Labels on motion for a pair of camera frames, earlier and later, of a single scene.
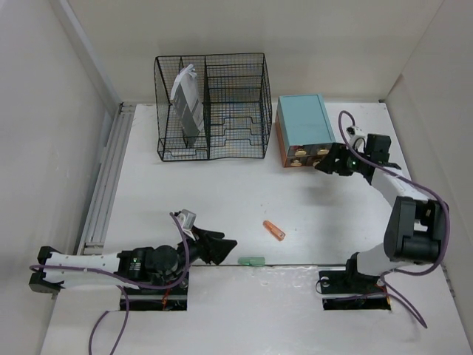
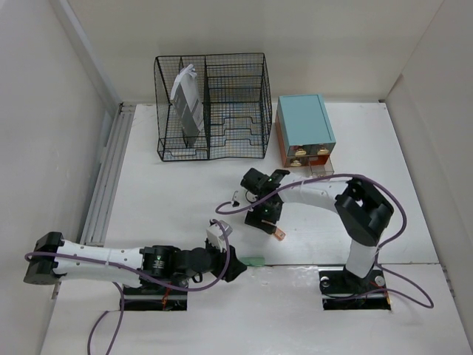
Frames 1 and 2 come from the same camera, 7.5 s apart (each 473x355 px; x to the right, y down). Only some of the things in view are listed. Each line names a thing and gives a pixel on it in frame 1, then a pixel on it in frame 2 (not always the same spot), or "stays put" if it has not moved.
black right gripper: (338, 150) -> (255, 220)
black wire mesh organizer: (235, 97) stays put
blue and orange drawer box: (304, 129) stays put
